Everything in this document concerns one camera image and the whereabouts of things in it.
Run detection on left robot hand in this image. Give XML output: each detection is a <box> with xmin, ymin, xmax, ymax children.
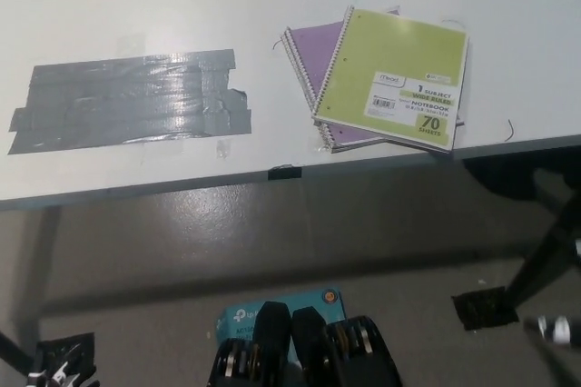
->
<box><xmin>25</xmin><ymin>359</ymin><xmax>76</xmax><ymax>387</ymax></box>

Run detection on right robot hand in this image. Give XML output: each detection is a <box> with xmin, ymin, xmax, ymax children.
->
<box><xmin>524</xmin><ymin>313</ymin><xmax>575</xmax><ymax>347</ymax></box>

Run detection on green Mead spiral notebook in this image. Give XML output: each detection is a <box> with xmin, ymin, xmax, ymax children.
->
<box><xmin>310</xmin><ymin>5</ymin><xmax>471</xmax><ymax>153</ymax></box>

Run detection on purple spiral notebook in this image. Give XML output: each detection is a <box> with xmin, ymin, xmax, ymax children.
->
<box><xmin>281</xmin><ymin>7</ymin><xmax>467</xmax><ymax>155</ymax></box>

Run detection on black robot torso blocks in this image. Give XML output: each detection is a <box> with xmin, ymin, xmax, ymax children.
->
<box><xmin>206</xmin><ymin>300</ymin><xmax>403</xmax><ymax>387</ymax></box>

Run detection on teal TP-Link box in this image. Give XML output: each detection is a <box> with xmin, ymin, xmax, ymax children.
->
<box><xmin>213</xmin><ymin>286</ymin><xmax>349</xmax><ymax>361</ymax></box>

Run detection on small black tape strip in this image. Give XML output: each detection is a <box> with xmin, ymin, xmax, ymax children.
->
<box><xmin>267</xmin><ymin>164</ymin><xmax>304</xmax><ymax>181</ymax></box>

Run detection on grey duct tape patch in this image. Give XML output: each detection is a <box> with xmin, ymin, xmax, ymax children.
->
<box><xmin>6</xmin><ymin>48</ymin><xmax>253</xmax><ymax>156</ymax></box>

